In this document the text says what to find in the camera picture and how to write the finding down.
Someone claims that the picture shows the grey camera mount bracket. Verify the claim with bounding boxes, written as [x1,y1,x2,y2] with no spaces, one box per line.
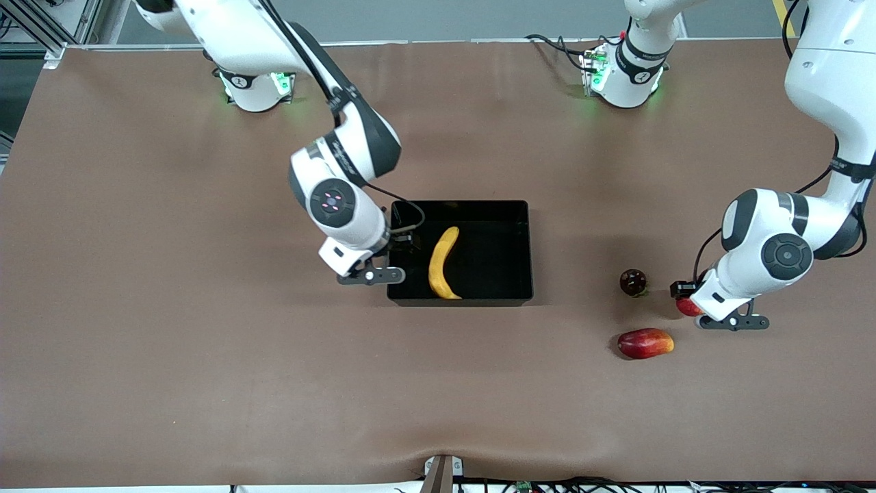
[421,454,465,493]

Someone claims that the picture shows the brown table mat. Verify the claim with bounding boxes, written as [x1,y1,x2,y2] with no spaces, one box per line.
[0,38,876,488]

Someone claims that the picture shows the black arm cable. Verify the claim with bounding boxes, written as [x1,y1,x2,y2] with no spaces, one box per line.
[257,0,426,233]
[693,0,870,283]

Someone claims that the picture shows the black base cable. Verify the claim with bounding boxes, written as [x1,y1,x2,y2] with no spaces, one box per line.
[526,33,597,73]

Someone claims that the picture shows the yellow banana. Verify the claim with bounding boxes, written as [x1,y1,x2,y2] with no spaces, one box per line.
[428,226,463,301]

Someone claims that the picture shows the dark purple plum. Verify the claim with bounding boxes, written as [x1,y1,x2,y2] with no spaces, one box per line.
[619,268,649,298]

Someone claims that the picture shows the black plastic box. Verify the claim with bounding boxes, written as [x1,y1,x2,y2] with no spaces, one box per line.
[387,199,534,307]

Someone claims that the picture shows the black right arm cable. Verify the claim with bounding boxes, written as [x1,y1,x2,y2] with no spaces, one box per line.
[257,0,426,233]

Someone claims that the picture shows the red yellow mango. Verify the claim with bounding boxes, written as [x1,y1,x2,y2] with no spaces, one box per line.
[617,327,675,361]

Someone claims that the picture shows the aluminium frame post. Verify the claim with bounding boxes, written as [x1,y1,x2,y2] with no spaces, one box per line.
[0,0,103,69]

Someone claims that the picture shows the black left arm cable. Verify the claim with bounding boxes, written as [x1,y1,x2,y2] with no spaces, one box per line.
[693,0,870,283]

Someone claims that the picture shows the black cable bundle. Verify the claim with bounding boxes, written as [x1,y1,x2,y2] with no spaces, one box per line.
[459,475,876,493]

